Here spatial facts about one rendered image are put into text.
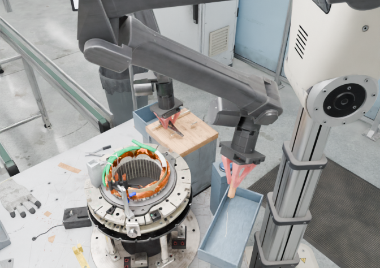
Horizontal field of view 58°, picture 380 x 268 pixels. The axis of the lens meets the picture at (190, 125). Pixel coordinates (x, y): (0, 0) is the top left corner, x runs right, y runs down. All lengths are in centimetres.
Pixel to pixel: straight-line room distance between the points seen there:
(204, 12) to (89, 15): 269
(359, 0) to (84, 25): 37
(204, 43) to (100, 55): 278
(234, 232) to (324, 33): 59
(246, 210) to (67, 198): 75
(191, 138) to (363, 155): 200
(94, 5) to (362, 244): 219
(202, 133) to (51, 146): 190
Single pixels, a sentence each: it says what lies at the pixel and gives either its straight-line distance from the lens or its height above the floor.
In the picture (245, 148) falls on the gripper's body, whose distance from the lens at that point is 80.
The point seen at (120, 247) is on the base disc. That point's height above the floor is 80.
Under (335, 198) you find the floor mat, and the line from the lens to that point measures 260.
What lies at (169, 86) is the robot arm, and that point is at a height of 128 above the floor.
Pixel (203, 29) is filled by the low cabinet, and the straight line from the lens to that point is 321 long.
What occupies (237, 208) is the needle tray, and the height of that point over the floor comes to 102.
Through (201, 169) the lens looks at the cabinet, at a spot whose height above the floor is 92.
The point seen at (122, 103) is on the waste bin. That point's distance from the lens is 269.
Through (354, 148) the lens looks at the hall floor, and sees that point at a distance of 306.
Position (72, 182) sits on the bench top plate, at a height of 78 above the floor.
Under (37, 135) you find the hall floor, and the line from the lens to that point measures 313.
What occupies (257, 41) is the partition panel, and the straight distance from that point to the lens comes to 357.
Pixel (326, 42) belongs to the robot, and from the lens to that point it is 74.
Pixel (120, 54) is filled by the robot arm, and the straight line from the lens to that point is 52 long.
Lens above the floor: 188
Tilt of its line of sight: 39 degrees down
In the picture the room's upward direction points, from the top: straight up
